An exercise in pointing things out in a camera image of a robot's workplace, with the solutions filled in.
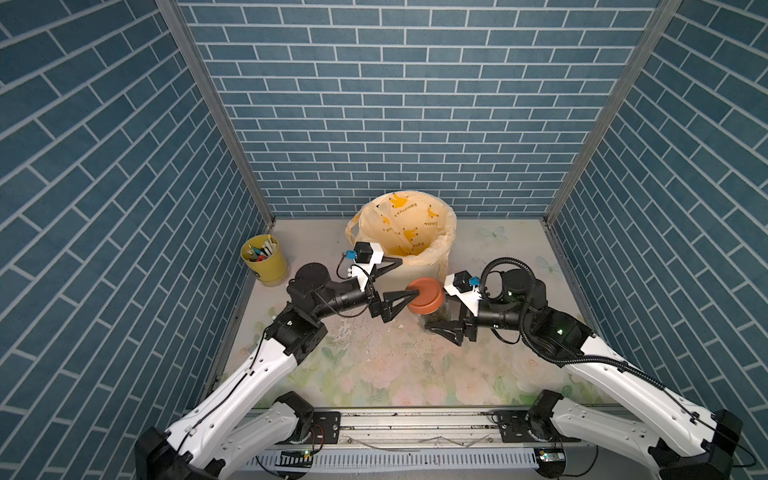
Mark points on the clear glass jar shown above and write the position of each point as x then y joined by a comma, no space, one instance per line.
441,314

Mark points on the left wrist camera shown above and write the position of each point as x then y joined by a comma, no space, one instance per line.
364,257

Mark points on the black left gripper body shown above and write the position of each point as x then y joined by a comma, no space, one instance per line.
347,300

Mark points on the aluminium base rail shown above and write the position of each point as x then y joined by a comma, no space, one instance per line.
295,441

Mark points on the banana print bin bag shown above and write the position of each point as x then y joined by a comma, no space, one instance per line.
408,225

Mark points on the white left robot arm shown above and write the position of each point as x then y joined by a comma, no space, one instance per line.
240,384

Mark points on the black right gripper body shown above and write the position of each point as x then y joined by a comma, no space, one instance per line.
485,319

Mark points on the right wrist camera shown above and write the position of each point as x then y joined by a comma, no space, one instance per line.
464,287

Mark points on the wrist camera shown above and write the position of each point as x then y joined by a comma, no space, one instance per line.
364,257
464,287

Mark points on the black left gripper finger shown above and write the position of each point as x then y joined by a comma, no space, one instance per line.
393,303
386,265

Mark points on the yellow plastic pen cup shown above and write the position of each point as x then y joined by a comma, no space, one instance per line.
265,257

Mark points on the red-brown jar lid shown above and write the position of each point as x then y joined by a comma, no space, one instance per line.
430,296

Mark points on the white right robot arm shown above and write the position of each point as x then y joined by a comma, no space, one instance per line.
672,436

